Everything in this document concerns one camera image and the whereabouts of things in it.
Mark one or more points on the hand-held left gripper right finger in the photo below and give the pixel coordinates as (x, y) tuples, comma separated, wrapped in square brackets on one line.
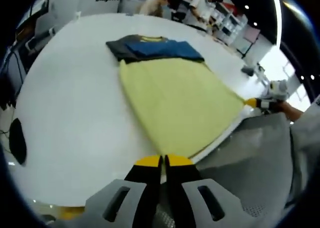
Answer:
[(207, 205)]

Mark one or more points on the yellow blue grey garment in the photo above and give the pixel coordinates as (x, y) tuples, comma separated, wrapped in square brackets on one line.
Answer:
[(175, 98)]

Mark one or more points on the white cup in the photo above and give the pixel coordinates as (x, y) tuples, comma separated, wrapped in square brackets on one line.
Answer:
[(78, 14)]

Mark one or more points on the small grey object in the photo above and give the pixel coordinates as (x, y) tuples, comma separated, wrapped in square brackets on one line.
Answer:
[(129, 14)]

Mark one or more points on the dark grey object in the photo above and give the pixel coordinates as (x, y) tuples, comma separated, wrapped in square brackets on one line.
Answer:
[(247, 70)]

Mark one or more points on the black oval pad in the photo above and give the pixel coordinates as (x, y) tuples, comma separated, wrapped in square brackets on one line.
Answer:
[(18, 140)]

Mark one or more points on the ceiling light strip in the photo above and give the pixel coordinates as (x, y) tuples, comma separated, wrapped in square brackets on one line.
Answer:
[(277, 15)]

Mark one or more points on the white shelving unit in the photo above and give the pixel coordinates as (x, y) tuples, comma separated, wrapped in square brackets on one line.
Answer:
[(232, 25)]

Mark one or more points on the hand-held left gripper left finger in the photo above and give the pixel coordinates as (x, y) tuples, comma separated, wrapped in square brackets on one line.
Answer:
[(117, 205)]

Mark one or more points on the pink board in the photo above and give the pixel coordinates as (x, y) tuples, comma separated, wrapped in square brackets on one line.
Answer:
[(252, 39)]

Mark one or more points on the person's right hand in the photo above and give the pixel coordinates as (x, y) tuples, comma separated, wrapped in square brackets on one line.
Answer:
[(290, 111)]

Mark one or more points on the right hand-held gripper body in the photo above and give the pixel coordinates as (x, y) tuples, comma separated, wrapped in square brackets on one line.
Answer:
[(277, 90)]

